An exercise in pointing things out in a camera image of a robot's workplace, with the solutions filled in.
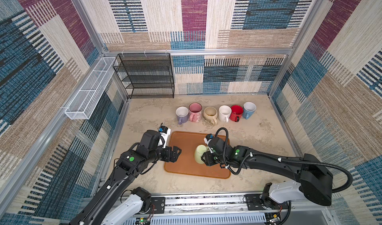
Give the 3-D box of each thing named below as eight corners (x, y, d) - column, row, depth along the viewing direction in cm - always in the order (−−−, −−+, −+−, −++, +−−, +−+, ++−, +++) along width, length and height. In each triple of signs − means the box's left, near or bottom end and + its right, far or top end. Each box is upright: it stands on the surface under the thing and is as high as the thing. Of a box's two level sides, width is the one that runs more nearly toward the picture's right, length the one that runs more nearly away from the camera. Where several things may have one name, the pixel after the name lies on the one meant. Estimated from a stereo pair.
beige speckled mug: (203, 127, 103) (204, 120, 97) (203, 114, 111) (203, 106, 104) (216, 127, 103) (218, 120, 97) (215, 114, 111) (216, 106, 104)
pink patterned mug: (191, 126, 104) (191, 116, 95) (188, 113, 111) (188, 103, 102) (203, 125, 105) (204, 114, 96) (200, 112, 112) (200, 101, 103)
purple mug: (176, 126, 104) (175, 118, 97) (177, 114, 111) (176, 106, 104) (188, 126, 104) (188, 118, 97) (188, 114, 111) (188, 106, 104)
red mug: (229, 124, 105) (232, 116, 98) (227, 112, 112) (229, 104, 104) (241, 124, 105) (245, 116, 98) (239, 112, 111) (242, 104, 104)
